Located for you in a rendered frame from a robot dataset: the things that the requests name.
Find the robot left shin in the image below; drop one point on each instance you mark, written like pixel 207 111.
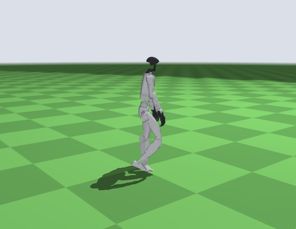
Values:
pixel 143 147

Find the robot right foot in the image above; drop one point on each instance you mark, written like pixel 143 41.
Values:
pixel 140 166

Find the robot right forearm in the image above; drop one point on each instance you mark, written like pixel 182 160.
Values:
pixel 156 103

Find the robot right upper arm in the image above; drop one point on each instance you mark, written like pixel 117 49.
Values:
pixel 150 82

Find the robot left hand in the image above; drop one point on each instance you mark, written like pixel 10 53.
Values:
pixel 155 114

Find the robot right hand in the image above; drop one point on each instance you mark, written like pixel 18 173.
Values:
pixel 162 118

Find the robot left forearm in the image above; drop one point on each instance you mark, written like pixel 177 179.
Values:
pixel 151 104

